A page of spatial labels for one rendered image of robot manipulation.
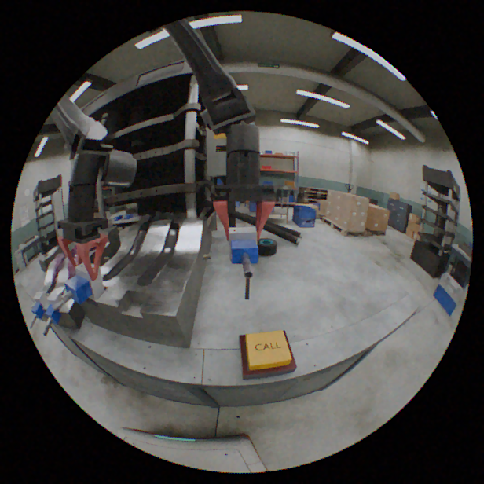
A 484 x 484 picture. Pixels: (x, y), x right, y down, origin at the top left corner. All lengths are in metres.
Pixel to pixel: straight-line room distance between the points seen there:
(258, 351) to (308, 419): 0.92
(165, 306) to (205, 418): 0.90
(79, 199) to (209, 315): 0.32
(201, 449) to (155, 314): 0.68
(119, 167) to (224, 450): 0.90
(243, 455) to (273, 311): 0.67
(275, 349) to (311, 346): 0.08
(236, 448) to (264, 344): 0.62
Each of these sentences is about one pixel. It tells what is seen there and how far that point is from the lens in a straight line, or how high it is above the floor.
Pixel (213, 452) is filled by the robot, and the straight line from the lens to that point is 0.80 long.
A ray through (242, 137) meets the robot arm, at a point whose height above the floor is 1.12.
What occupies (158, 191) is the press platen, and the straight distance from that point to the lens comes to 1.05.
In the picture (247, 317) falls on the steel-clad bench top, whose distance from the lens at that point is 0.33.
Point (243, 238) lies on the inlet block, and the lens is 0.29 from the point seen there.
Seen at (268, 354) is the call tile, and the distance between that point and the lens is 0.24.
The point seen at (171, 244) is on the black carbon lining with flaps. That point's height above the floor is 0.89.
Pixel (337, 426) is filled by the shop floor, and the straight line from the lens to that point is 1.20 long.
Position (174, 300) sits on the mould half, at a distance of 0.25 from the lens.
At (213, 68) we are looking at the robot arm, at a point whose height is 1.26.
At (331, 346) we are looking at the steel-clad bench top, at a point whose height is 0.80.
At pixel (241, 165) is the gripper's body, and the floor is 1.07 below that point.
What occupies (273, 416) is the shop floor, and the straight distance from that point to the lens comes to 1.07.
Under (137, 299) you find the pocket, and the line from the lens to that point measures 0.31.
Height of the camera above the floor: 1.05
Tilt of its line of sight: 22 degrees down
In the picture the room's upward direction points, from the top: straight up
